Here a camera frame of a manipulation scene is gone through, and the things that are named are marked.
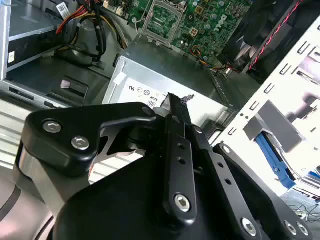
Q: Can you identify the hard disk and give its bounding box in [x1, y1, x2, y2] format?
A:
[254, 131, 298, 192]

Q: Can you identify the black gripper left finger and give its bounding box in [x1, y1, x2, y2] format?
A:
[21, 92, 199, 226]

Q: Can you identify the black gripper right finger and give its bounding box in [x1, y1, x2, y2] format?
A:
[183, 94, 315, 240]

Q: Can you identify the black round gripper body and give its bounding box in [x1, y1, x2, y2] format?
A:
[51, 149, 291, 240]

